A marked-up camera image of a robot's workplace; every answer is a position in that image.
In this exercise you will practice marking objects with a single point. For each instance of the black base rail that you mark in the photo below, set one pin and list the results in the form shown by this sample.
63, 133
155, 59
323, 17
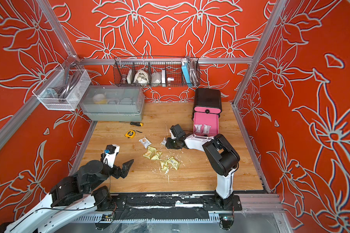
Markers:
178, 206

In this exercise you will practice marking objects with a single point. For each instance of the yellow black screwdriver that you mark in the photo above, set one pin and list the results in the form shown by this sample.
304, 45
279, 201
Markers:
139, 124

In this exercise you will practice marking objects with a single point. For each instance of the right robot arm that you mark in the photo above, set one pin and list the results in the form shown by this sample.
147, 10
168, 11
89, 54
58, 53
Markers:
223, 159

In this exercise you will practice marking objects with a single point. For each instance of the white cookie packet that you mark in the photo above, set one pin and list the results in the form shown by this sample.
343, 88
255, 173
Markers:
145, 142
197, 128
164, 141
206, 129

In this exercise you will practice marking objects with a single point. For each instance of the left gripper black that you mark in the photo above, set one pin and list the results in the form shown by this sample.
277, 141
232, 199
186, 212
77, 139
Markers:
118, 173

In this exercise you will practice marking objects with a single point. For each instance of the black drawer cabinet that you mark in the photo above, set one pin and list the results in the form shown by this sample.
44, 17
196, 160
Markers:
207, 97

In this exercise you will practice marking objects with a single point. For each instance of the pink drawer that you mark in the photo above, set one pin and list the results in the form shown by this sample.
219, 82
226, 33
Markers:
207, 110
208, 119

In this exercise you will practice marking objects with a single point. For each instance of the yellow tape measure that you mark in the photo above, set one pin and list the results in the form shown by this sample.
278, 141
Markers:
130, 134

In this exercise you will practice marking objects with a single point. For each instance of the grey plastic storage box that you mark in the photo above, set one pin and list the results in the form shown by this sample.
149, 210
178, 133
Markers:
113, 103

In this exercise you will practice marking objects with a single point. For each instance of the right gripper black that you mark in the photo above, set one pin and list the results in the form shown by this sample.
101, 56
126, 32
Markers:
168, 145

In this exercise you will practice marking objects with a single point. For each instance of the green cookie packet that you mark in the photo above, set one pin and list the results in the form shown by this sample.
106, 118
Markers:
157, 156
164, 166
174, 163
150, 152

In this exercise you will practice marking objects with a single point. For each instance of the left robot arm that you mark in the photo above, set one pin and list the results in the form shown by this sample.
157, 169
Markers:
74, 196

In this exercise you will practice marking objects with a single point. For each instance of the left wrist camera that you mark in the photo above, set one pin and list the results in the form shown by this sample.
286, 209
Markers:
109, 155

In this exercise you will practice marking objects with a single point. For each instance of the pink top drawer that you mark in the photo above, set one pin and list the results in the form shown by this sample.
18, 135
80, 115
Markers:
207, 110

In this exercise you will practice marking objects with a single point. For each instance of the clear plastic wall bin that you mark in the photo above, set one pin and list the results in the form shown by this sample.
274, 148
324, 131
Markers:
63, 89

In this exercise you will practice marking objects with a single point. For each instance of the black wire basket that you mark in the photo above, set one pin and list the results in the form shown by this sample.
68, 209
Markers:
160, 71

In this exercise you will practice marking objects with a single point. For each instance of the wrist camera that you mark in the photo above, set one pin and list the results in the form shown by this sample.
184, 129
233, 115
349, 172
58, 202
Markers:
177, 132
109, 155

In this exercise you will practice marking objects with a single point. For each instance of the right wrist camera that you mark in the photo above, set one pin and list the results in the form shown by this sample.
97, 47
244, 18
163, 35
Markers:
177, 132

